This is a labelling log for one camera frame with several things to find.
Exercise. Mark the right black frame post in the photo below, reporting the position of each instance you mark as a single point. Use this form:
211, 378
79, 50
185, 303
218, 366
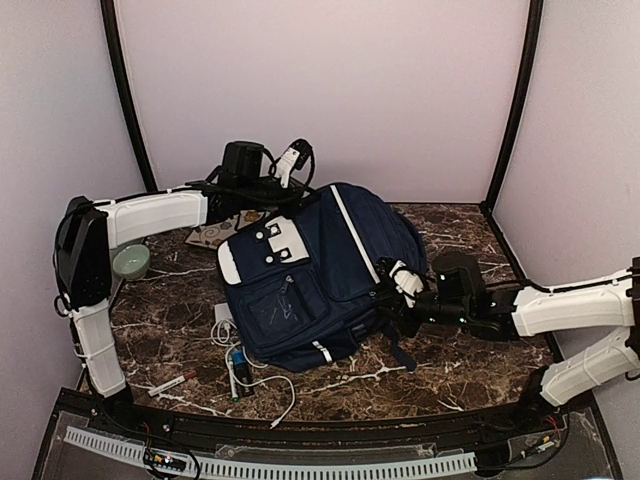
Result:
521, 88

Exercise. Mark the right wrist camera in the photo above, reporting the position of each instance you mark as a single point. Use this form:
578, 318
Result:
407, 283

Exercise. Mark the grey slotted cable duct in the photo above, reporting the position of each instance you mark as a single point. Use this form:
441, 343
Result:
242, 462

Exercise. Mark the red capped white marker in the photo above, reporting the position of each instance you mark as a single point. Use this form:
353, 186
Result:
172, 383

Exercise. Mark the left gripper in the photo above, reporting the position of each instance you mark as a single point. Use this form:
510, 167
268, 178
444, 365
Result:
296, 188

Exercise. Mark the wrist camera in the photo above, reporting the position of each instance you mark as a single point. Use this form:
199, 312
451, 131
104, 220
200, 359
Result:
294, 157
407, 283

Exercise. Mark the green capped white marker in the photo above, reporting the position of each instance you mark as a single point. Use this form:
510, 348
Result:
232, 381

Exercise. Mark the left black frame post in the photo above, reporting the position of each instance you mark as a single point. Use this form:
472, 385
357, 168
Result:
125, 95

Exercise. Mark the pale green ceramic bowl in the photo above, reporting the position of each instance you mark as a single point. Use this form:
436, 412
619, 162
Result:
132, 262

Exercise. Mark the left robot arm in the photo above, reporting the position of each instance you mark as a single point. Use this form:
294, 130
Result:
97, 240

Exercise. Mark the black frame post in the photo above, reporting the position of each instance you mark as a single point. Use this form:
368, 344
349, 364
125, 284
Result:
125, 95
521, 88

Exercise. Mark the white charger with cable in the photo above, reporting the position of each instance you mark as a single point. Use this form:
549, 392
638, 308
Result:
224, 334

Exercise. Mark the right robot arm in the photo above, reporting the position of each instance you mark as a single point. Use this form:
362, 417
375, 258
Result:
508, 311

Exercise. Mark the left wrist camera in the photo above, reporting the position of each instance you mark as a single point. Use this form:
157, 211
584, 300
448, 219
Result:
294, 157

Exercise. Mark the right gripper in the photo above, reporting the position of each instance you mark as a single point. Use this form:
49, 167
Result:
395, 309

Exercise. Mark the navy blue student backpack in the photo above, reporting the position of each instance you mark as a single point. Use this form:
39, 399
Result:
306, 288

